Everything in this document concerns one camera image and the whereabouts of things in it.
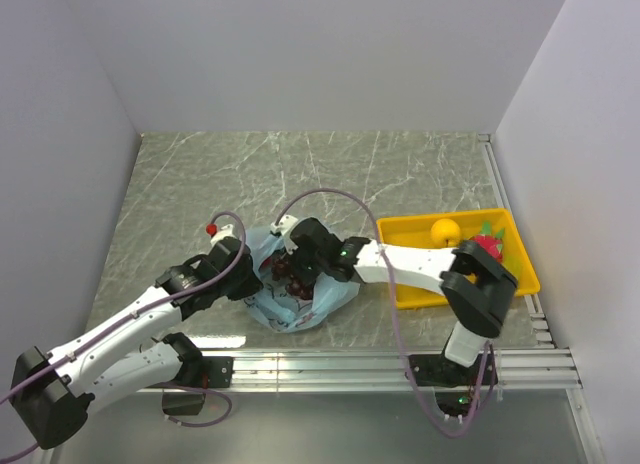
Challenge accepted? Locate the light blue printed plastic bag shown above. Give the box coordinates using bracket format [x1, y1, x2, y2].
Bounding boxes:
[244, 227, 360, 333]

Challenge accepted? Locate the dark red grape bunch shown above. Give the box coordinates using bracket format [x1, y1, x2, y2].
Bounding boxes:
[271, 251, 315, 301]

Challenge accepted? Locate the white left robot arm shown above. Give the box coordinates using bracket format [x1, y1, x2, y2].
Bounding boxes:
[6, 237, 261, 449]

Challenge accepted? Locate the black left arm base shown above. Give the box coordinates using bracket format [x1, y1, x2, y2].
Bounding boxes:
[156, 356, 234, 428]

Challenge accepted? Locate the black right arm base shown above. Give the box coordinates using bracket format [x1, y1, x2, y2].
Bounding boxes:
[408, 354, 482, 418]

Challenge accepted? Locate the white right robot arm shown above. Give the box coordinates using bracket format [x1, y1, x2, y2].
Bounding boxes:
[272, 215, 518, 384]

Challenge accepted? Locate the red dragon fruit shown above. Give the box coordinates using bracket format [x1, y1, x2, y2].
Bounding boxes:
[471, 221, 505, 262]

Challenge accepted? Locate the yellow plastic tray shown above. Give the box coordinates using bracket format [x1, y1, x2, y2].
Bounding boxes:
[377, 208, 540, 297]

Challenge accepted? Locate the yellow apple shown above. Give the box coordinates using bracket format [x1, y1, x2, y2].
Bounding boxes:
[430, 218, 462, 248]

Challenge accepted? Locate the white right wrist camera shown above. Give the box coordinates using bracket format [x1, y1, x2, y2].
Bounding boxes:
[270, 214, 299, 237]

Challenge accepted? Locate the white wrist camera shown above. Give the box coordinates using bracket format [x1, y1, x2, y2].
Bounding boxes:
[270, 214, 299, 237]
[205, 223, 236, 245]

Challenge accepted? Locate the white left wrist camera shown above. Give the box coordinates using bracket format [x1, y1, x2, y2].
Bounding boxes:
[205, 223, 236, 245]

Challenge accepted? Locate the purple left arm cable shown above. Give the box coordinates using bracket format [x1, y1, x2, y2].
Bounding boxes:
[0, 211, 247, 460]

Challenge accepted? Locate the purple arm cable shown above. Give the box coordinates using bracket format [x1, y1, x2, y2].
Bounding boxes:
[0, 211, 247, 460]
[275, 188, 499, 438]

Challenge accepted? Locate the aluminium right side rail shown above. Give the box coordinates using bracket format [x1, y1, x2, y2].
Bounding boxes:
[477, 134, 556, 349]

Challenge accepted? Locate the aluminium rail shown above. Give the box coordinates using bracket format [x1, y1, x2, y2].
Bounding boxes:
[204, 348, 582, 393]
[477, 134, 556, 349]

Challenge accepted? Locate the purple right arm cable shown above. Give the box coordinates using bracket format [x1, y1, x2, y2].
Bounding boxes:
[275, 188, 499, 438]

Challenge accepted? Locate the aluminium front rail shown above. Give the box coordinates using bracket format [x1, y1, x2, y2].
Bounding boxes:
[204, 348, 582, 393]

